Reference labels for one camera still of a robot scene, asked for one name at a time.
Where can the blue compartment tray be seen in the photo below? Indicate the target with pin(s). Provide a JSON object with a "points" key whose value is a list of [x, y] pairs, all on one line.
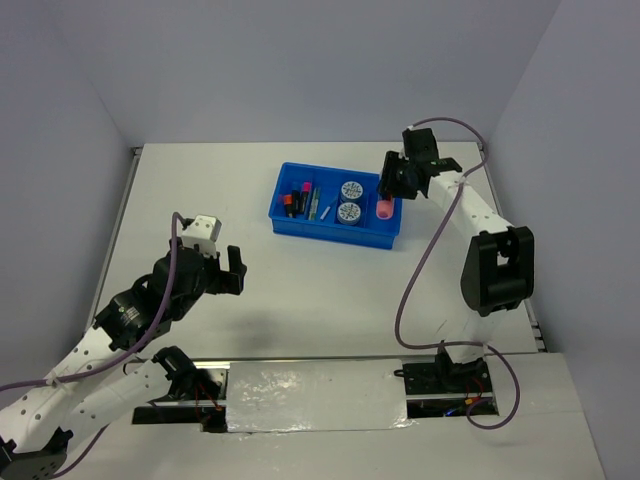
{"points": [[326, 184]]}

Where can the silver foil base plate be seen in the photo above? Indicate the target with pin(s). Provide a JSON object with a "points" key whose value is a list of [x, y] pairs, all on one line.
{"points": [[315, 396]]}

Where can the blue cap black highlighter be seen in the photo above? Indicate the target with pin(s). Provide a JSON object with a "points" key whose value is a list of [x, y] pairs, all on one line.
{"points": [[297, 205]]}

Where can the blue pen refill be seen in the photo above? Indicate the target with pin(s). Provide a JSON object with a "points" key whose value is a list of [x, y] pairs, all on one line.
{"points": [[326, 212]]}

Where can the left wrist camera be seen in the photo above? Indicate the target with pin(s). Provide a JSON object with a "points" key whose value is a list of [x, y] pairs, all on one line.
{"points": [[201, 233]]}

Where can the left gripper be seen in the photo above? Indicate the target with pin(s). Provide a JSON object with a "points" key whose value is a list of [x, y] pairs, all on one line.
{"points": [[227, 281]]}

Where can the yellow pen refill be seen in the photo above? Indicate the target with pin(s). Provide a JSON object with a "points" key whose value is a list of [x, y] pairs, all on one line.
{"points": [[313, 202]]}

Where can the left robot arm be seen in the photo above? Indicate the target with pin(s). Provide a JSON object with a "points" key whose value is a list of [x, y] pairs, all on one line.
{"points": [[58, 412]]}

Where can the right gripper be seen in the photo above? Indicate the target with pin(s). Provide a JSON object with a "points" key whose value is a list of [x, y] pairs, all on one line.
{"points": [[389, 181]]}

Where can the blue jar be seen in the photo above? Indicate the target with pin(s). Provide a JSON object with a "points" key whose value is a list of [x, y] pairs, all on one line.
{"points": [[348, 213], [351, 192]]}

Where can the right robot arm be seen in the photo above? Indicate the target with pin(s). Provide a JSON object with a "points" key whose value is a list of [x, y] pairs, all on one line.
{"points": [[497, 274]]}

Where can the pink cap black highlighter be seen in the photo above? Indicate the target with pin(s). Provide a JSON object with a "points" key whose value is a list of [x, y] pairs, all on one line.
{"points": [[304, 198]]}

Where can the pink glue bottle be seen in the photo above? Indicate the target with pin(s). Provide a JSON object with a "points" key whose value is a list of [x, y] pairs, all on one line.
{"points": [[385, 209]]}

